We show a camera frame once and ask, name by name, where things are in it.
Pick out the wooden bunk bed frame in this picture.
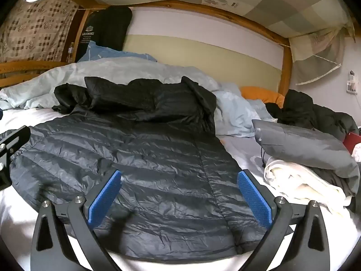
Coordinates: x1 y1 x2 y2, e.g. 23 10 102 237
0 0 294 96

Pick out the black down jacket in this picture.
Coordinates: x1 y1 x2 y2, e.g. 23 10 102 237
10 76 294 262

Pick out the white folded cloth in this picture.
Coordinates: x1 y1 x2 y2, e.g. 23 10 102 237
264 156 353 218

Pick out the blue pillow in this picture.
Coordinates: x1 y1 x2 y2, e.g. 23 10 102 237
77 40 157 63

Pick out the pale hanging net cloth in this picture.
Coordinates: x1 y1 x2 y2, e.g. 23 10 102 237
289 30 346 85

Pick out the patterned brown checked curtain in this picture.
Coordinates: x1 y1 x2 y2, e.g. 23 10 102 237
0 0 79 63

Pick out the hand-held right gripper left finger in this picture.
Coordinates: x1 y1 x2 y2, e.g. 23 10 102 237
30 169 123 271

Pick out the orange pillow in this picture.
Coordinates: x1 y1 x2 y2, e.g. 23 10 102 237
240 86 285 108

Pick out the white wall socket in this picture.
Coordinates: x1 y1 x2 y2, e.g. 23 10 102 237
346 70 359 93

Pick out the white bed sheet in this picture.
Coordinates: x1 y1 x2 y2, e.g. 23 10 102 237
0 107 361 271

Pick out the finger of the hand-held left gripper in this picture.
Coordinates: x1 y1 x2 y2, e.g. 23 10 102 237
0 126 31 192

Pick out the black puffy coat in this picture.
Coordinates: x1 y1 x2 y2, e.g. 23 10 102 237
265 89 359 147

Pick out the black hanging garment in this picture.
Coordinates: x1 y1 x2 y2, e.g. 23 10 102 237
76 6 133 63

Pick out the red flat object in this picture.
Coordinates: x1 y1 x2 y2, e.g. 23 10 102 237
343 132 361 155

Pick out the pastel checked bunk bedding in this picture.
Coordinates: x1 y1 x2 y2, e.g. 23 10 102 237
68 0 353 38

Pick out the grey padded garment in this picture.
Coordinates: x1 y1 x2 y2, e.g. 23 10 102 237
252 119 360 196

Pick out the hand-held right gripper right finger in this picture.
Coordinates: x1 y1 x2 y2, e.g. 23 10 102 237
237 169 331 271

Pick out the light blue duvet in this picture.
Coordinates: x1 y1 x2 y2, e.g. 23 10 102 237
0 61 278 137

